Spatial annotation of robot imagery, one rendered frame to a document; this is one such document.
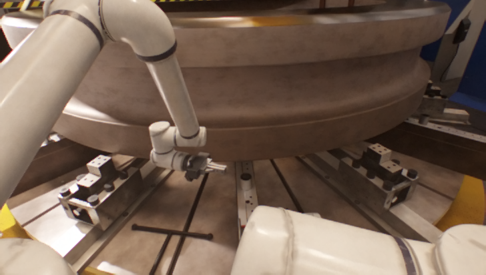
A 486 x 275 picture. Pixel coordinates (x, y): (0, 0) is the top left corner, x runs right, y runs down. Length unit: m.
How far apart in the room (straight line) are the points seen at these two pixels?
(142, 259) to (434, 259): 1.87
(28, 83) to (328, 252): 0.51
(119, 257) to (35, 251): 1.77
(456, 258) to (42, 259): 0.38
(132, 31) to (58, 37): 0.15
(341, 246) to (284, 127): 1.39
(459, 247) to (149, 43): 0.65
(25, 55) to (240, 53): 1.04
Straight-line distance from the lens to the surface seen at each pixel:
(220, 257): 1.91
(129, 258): 2.06
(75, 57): 0.60
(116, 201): 2.07
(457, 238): 0.33
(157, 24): 0.67
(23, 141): 0.51
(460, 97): 6.18
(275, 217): 0.30
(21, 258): 0.33
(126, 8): 0.66
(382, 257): 0.29
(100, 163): 2.06
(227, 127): 1.59
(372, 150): 2.10
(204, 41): 1.42
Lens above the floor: 1.90
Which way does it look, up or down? 28 degrees down
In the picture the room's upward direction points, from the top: 1 degrees counter-clockwise
